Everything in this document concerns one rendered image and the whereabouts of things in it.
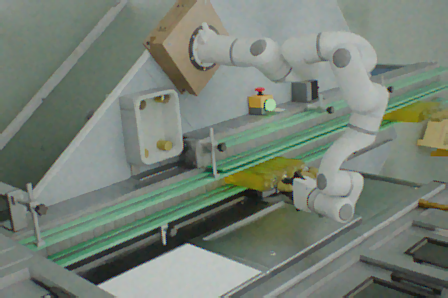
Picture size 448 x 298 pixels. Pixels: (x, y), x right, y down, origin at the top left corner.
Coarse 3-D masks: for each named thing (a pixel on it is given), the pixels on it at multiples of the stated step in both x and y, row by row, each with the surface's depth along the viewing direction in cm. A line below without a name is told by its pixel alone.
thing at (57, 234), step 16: (384, 112) 264; (336, 128) 242; (304, 144) 224; (256, 160) 208; (208, 176) 195; (224, 176) 195; (160, 192) 184; (176, 192) 182; (112, 208) 173; (128, 208) 172; (80, 224) 163; (96, 224) 162; (32, 240) 155; (48, 240) 153
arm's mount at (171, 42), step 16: (192, 0) 193; (208, 0) 194; (176, 16) 190; (192, 16) 190; (208, 16) 196; (160, 32) 189; (176, 32) 187; (192, 32) 192; (224, 32) 203; (160, 48) 187; (176, 48) 188; (192, 48) 193; (160, 64) 196; (176, 64) 190; (192, 64) 195; (176, 80) 199; (192, 80) 196; (208, 80) 202
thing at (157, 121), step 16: (144, 96) 183; (176, 96) 192; (144, 112) 193; (160, 112) 197; (176, 112) 194; (144, 128) 194; (160, 128) 198; (176, 128) 196; (144, 144) 194; (176, 144) 198; (144, 160) 186; (160, 160) 191
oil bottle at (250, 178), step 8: (248, 168) 203; (232, 176) 204; (240, 176) 201; (248, 176) 198; (256, 176) 195; (264, 176) 194; (272, 176) 194; (240, 184) 202; (248, 184) 199; (256, 184) 196; (264, 184) 194
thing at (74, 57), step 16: (128, 0) 250; (112, 16) 245; (96, 32) 241; (80, 48) 237; (64, 64) 234; (48, 80) 232; (32, 112) 226; (16, 128) 222; (0, 144) 219; (0, 192) 192
